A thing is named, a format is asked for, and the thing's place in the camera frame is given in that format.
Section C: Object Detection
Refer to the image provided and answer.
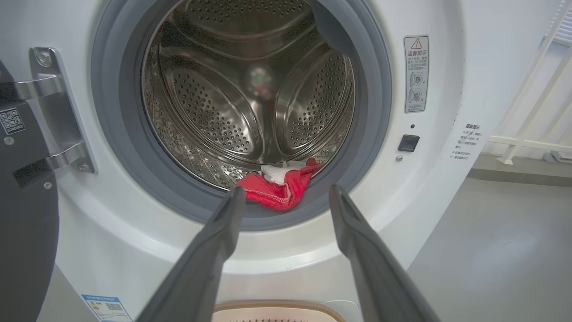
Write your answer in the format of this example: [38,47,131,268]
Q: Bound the black door latch socket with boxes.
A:
[398,134,421,153]

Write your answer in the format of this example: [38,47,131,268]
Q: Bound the white metal railing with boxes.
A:
[487,0,572,165]

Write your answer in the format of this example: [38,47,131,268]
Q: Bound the grey rubber door gasket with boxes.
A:
[91,0,393,232]

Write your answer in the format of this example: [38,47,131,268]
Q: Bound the red and white clothes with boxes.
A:
[236,157,322,212]

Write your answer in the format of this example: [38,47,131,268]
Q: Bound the blue energy label sticker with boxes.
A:
[81,294,133,322]

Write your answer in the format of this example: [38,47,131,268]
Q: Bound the black glass washing machine door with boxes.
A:
[0,60,60,322]

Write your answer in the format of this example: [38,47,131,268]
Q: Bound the small black text sticker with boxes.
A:
[451,123,482,161]

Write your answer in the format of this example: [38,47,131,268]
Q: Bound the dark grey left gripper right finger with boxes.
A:
[329,184,441,322]

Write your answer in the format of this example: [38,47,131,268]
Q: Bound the stainless steel washing machine drum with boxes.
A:
[142,0,356,191]

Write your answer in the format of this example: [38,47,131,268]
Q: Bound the silver metal door hinge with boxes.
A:
[16,47,97,174]

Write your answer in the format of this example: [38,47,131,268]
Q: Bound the cream basket with brown rim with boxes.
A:
[212,300,347,322]

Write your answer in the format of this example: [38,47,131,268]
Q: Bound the grey warning sticker with triangle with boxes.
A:
[404,35,429,113]

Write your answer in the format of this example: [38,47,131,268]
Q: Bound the white front-load washing machine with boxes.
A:
[0,0,564,322]

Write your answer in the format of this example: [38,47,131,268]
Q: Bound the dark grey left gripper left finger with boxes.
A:
[136,186,246,322]

